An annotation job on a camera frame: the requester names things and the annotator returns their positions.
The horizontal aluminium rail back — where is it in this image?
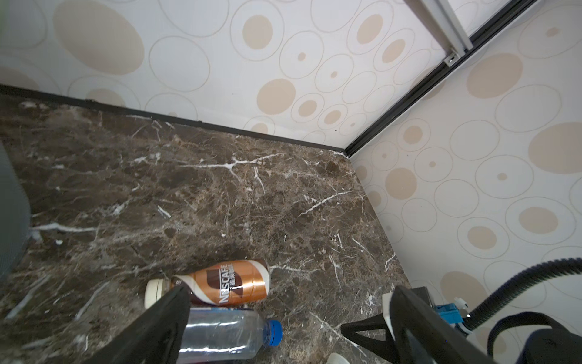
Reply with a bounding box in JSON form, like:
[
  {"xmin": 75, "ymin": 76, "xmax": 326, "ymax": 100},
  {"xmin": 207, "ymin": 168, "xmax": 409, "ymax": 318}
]
[{"xmin": 420, "ymin": 0, "xmax": 474, "ymax": 68}]

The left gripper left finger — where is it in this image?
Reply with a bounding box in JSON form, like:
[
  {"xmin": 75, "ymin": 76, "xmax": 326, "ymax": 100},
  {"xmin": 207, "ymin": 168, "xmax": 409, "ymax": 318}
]
[{"xmin": 86, "ymin": 288, "xmax": 190, "ymax": 364}]

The clear crushed bottle blue cap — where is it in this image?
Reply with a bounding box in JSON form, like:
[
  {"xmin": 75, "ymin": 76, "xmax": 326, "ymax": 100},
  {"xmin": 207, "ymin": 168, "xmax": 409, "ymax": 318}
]
[{"xmin": 177, "ymin": 308, "xmax": 283, "ymax": 363}]

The green-lined mesh waste bin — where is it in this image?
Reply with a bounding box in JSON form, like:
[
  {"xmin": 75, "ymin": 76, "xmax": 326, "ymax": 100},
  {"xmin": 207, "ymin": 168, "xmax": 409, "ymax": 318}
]
[{"xmin": 0, "ymin": 144, "xmax": 31, "ymax": 290}]

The brown Nescafe bottle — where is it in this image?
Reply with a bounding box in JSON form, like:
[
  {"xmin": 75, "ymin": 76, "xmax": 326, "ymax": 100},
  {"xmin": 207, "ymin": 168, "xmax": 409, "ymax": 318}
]
[{"xmin": 144, "ymin": 259, "xmax": 271, "ymax": 309}]

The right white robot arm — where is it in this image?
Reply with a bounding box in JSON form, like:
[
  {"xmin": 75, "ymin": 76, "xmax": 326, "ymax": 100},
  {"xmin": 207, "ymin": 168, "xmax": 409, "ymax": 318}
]
[{"xmin": 340, "ymin": 258, "xmax": 581, "ymax": 363}]

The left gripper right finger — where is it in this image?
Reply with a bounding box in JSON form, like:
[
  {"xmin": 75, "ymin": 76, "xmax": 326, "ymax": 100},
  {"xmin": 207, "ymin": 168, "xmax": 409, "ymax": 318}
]
[{"xmin": 389, "ymin": 286, "xmax": 494, "ymax": 363}]

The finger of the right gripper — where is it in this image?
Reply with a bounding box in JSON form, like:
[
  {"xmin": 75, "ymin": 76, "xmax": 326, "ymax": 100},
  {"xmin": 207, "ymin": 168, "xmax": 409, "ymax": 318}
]
[{"xmin": 340, "ymin": 314, "xmax": 400, "ymax": 363}]

